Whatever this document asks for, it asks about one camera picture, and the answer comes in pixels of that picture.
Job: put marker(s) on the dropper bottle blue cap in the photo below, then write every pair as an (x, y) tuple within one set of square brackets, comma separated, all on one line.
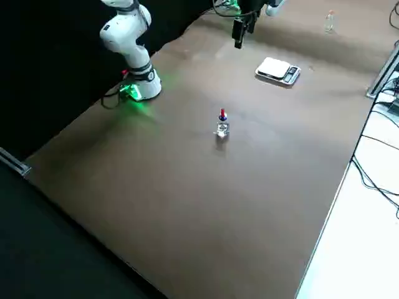
[(223, 129)]

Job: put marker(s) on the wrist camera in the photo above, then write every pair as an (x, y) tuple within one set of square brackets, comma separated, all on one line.
[(271, 9)]

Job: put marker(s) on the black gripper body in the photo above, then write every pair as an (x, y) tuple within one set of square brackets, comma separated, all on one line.
[(249, 6)]

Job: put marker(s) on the aluminium frame profile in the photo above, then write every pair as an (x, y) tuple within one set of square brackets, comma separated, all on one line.
[(18, 166)]

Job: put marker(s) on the silver electronic balance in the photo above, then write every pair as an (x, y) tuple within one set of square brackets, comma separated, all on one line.
[(274, 67)]

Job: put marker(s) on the aluminium camera post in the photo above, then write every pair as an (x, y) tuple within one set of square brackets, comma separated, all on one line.
[(381, 73)]

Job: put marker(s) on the glass dropper red bulb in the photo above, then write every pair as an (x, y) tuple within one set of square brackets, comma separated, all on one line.
[(222, 112)]

